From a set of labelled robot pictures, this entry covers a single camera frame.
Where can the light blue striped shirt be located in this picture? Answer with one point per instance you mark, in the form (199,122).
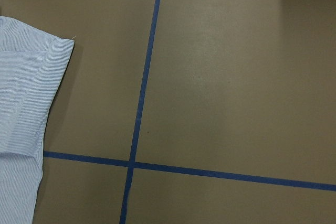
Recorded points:
(33,64)

